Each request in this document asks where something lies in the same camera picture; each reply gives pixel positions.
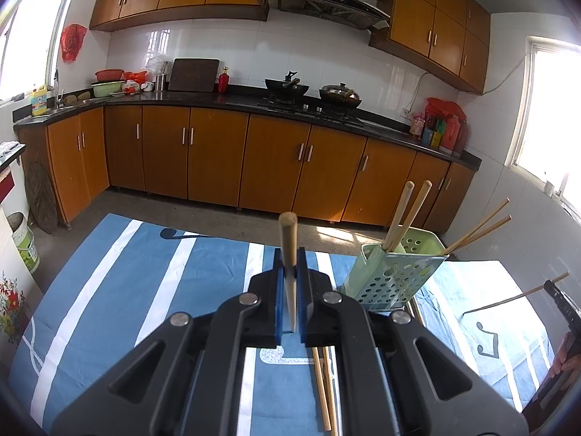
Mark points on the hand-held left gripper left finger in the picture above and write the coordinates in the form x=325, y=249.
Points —
x=281, y=313

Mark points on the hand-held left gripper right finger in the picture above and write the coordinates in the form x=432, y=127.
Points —
x=301, y=313

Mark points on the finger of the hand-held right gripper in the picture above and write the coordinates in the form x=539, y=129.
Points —
x=563, y=302

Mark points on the dark wooden chopstick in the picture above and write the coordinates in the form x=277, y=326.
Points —
x=499, y=300
x=481, y=232
x=476, y=222

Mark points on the green perforated utensil holder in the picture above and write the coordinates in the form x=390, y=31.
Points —
x=386, y=281

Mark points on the person's right hand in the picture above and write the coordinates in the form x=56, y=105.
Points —
x=565, y=354

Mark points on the blue white striped tablecloth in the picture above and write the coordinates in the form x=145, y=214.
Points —
x=136, y=304

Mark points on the wooden base cabinets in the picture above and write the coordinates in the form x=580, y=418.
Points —
x=213, y=154

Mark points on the window beside bottles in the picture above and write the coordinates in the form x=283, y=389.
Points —
x=553, y=113

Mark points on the dark red oil bottle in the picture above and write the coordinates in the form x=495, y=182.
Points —
x=463, y=138

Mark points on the black gas stove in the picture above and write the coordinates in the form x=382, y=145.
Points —
x=313, y=110

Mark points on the green yellow carton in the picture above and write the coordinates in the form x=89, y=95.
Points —
x=432, y=135

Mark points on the black kitchen countertop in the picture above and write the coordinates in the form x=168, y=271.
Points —
x=236, y=100

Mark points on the pink label bottle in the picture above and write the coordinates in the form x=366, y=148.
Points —
x=417, y=126

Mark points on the dark lidded pot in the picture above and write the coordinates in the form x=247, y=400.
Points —
x=340, y=95

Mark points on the large red plastic bag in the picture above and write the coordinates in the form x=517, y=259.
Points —
x=447, y=106

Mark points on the black wok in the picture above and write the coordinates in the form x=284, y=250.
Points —
x=286, y=86

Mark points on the dark wooden cutting board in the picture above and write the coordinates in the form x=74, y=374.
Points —
x=193, y=75

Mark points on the steel canister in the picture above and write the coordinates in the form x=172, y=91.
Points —
x=161, y=82

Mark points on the white green bucket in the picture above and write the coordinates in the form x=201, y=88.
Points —
x=25, y=247

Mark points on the round woven mat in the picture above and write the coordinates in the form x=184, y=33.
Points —
x=41, y=200

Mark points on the red white plastic bag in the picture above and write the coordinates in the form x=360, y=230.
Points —
x=136, y=77

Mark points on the green basin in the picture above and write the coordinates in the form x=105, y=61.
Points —
x=107, y=88

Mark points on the red basin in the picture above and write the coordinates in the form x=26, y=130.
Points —
x=109, y=74

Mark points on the steel faucet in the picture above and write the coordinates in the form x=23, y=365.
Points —
x=56, y=88

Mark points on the yellow detergent bottle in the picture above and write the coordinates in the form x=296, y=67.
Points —
x=39, y=102

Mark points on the hanging red plastic bag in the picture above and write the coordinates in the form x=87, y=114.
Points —
x=72, y=43

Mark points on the window beside sink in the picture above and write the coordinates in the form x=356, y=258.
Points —
x=27, y=32

